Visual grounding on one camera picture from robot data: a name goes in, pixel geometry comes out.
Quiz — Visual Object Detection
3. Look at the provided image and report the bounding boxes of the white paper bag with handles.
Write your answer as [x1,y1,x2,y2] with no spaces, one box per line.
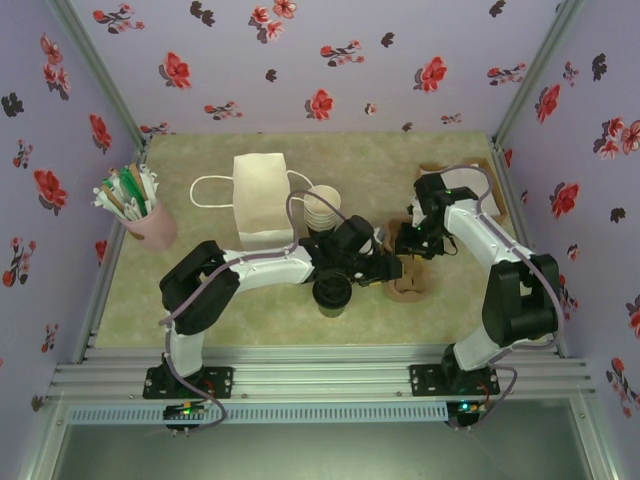
[189,152,321,253]

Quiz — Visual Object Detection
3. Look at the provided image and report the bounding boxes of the stacked paper cups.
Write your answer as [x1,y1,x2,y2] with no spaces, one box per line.
[302,183,343,235]

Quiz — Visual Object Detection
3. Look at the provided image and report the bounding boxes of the white napkin stack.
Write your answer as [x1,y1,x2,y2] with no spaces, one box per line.
[439,167,501,217]

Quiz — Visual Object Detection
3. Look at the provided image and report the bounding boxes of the brown cardboard tray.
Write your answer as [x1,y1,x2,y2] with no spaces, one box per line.
[418,158,507,227]

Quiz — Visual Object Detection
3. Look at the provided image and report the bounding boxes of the aluminium mounting beam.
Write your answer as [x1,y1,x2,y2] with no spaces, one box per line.
[47,343,599,402]

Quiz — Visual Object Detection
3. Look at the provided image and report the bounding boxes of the black controller board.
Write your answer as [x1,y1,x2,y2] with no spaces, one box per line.
[446,398,490,430]
[163,403,202,432]

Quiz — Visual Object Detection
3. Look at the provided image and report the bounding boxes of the pink holder cup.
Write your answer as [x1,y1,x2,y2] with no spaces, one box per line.
[121,197,179,255]

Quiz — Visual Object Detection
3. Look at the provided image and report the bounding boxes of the brown sachet stick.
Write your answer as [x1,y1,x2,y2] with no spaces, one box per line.
[98,185,129,214]
[127,163,154,209]

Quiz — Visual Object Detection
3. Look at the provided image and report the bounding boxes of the green sachet stick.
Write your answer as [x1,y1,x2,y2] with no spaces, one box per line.
[102,171,126,201]
[119,167,147,217]

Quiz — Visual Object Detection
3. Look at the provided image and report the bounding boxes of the pink cup with straws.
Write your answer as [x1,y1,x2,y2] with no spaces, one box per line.
[79,139,151,364]

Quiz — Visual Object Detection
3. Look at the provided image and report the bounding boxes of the aluminium side rail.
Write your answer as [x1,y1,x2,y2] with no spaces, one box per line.
[489,134,569,361]

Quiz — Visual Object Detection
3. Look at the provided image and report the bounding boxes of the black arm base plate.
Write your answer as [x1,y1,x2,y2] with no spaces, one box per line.
[143,365,236,401]
[408,363,502,399]

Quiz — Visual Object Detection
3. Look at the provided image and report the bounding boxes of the grey slotted cable duct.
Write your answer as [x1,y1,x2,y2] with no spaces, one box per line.
[66,402,450,426]

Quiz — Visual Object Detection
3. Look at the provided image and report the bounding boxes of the aluminium frame post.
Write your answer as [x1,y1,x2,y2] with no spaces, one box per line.
[47,0,151,151]
[492,0,586,151]

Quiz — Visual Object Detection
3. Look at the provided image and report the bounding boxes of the aluminium frame rail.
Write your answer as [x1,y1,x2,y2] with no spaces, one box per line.
[17,399,74,480]
[569,394,624,480]

